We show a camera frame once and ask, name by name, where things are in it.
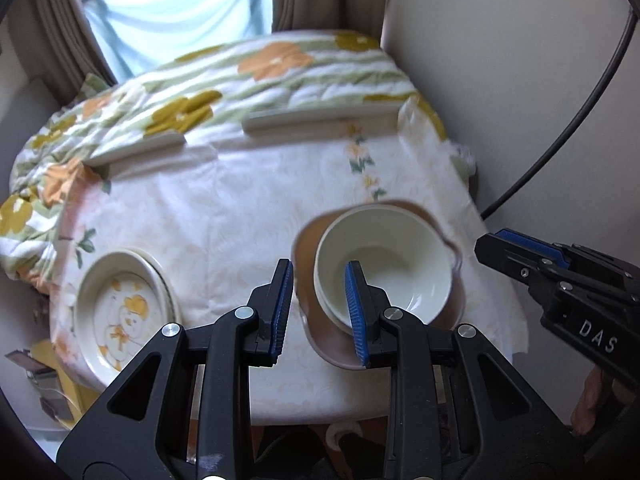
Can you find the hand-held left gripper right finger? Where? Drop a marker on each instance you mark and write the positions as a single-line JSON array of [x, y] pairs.
[[356, 310]]

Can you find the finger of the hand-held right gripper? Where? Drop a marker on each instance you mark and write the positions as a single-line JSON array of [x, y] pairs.
[[520, 267], [530, 246]]

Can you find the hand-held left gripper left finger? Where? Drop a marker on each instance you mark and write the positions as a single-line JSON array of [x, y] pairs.
[[281, 305]]

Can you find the pink square dish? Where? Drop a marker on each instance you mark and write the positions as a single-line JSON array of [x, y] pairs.
[[306, 260]]

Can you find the cream bowl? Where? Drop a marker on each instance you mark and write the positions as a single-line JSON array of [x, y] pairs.
[[390, 255]]

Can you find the large white plate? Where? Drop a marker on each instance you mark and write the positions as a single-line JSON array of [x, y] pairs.
[[171, 305]]

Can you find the person's right hand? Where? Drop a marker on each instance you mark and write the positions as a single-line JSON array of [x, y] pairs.
[[592, 395]]

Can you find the white floral tablecloth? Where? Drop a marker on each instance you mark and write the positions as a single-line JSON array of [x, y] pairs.
[[240, 200]]

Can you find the floral striped blanket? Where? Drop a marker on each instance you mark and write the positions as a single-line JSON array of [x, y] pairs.
[[200, 105]]

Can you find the yellow cloth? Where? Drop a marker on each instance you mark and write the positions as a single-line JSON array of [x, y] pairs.
[[67, 395]]

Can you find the sheer blue window curtain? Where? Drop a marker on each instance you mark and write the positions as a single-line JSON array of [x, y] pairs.
[[175, 15]]

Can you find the white wooden rail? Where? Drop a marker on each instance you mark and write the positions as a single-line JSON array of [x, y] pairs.
[[320, 116], [145, 146]]

